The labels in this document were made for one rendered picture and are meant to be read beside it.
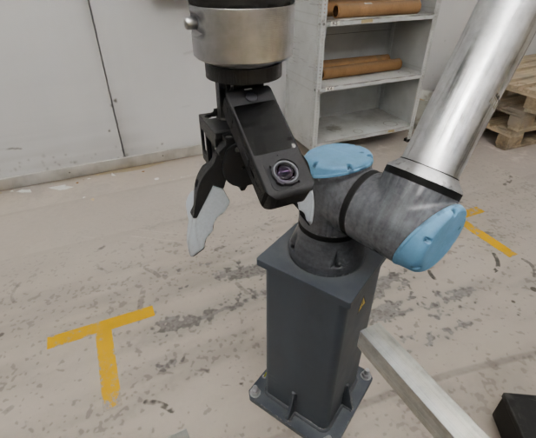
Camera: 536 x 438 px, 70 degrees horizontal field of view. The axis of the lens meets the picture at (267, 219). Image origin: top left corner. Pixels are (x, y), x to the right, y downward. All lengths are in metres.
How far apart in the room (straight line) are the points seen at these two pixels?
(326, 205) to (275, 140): 0.48
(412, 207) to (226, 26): 0.50
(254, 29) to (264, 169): 0.11
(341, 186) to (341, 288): 0.24
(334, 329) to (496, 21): 0.69
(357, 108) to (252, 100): 3.06
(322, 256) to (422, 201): 0.28
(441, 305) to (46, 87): 2.38
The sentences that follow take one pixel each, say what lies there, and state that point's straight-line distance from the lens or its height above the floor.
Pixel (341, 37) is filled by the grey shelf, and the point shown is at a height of 0.71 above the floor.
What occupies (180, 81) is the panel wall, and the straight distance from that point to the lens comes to 2.72.
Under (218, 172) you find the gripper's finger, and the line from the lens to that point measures 0.38.
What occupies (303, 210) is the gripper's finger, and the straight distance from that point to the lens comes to 0.45.
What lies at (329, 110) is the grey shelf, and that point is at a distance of 3.25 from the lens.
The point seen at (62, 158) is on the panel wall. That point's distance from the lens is 2.81.
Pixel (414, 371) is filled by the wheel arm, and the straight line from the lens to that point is 0.48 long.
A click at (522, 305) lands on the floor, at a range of 1.98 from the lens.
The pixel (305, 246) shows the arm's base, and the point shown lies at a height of 0.66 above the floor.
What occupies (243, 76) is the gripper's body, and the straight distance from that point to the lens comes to 0.35.
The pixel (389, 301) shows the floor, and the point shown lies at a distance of 1.76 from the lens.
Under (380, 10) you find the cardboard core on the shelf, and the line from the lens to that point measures 2.80.
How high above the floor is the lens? 1.22
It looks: 35 degrees down
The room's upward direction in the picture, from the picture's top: straight up
